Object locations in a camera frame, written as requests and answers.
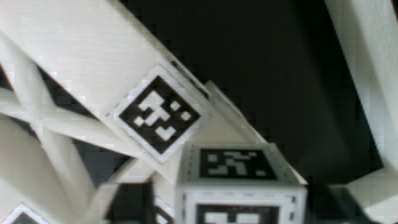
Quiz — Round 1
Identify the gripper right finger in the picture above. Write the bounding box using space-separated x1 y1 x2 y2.
329 185 376 224

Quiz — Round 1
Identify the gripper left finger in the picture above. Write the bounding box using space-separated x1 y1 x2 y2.
79 183 120 224

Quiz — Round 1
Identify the white chair back frame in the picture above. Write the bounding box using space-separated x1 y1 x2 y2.
0 0 273 224

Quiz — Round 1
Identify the white marker cube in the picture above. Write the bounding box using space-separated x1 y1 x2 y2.
177 144 308 224

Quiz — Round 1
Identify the white right side wall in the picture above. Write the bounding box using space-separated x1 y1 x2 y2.
326 0 398 224

